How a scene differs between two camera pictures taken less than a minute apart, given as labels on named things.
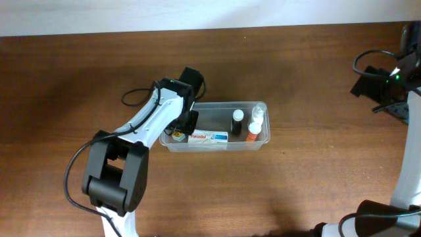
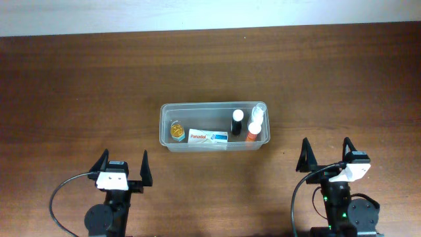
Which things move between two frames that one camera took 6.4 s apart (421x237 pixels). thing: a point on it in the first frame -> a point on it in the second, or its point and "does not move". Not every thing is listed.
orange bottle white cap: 254,129 does not move
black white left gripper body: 185,122 -> 135,187
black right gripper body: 367,85 -> 321,173
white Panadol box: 208,136 does not move
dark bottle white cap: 238,115 does not move
